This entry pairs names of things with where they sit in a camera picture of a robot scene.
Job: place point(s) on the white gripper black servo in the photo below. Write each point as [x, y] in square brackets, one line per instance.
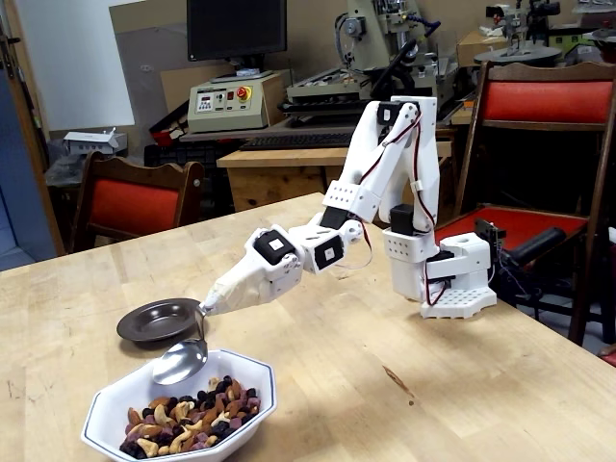
[264, 275]

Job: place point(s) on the bent metal spoon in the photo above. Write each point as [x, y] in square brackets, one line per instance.
[180, 363]

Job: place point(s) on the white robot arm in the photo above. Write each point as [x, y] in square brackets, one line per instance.
[428, 159]

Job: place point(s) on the wooden workbench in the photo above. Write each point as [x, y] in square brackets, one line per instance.
[269, 183]

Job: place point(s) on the dark metal dish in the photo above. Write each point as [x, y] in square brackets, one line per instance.
[149, 320]

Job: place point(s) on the mixed nuts and raisins pile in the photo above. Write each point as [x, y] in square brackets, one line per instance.
[192, 423]

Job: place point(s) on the black keyboard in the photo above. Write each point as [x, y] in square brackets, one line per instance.
[298, 141]

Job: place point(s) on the black plastic crate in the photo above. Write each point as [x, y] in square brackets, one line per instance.
[183, 154]

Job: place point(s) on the white octagonal bowl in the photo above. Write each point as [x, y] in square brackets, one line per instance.
[125, 394]

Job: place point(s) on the black red case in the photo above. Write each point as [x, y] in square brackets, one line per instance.
[168, 132]

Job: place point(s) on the beige control box red button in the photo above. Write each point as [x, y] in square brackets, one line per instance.
[226, 110]

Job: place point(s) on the small white plastic device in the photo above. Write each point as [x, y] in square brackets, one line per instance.
[91, 142]

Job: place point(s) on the brown cardboard sheet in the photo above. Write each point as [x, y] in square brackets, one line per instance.
[144, 96]

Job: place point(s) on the clear plastic bag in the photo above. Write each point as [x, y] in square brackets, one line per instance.
[62, 171]

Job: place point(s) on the robot controller circuit board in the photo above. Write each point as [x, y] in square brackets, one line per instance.
[491, 232]

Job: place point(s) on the black computer monitor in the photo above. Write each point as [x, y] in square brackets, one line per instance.
[236, 29]

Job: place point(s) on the beige milling machine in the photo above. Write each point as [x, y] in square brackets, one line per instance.
[370, 33]

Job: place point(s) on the white board panel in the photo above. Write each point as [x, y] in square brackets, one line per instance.
[72, 62]

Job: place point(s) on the brown cardboard box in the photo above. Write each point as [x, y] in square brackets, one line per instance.
[474, 48]

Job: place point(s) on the wooden folding chair red cushion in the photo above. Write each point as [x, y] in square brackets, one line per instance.
[544, 101]

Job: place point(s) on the black round base machine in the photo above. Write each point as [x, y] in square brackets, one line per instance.
[520, 55]

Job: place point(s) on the red object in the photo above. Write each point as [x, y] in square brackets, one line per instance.
[610, 358]

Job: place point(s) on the green box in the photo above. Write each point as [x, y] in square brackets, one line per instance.
[572, 38]

